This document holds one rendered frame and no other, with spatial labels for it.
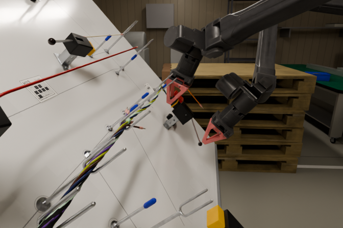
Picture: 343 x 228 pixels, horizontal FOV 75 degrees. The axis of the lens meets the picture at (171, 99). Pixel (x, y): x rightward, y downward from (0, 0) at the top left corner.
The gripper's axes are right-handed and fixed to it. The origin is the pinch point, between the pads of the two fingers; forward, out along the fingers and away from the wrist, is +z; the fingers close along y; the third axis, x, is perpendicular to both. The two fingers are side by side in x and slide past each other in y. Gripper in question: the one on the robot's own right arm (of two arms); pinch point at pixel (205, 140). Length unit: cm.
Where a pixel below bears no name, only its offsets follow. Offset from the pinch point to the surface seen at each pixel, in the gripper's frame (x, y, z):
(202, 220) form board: 8.7, 20.8, 8.1
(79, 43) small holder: -37.7, 26.0, -6.7
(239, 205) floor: 80, -102, 58
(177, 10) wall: -183, -585, -22
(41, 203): -19, 48, 3
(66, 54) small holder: -39.4, 24.9, -2.2
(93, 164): -17, 47, -6
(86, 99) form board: -29.7, 26.0, 1.9
